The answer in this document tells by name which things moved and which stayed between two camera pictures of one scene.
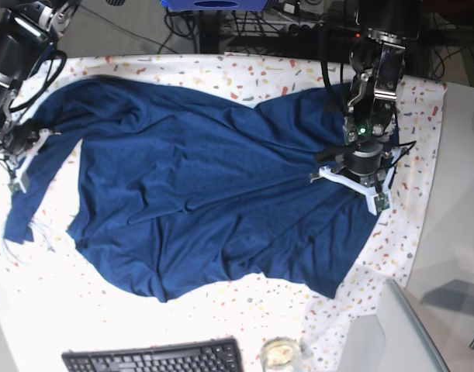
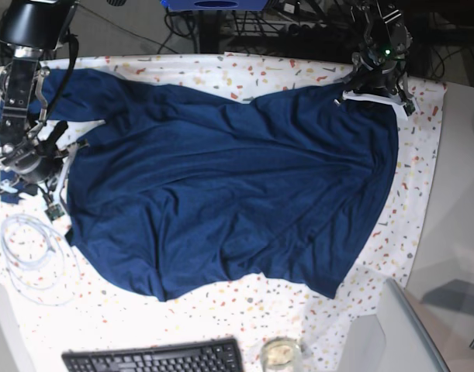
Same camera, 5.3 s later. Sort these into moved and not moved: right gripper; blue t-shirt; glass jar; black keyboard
Moved: right gripper
Not moved: black keyboard; glass jar; blue t-shirt
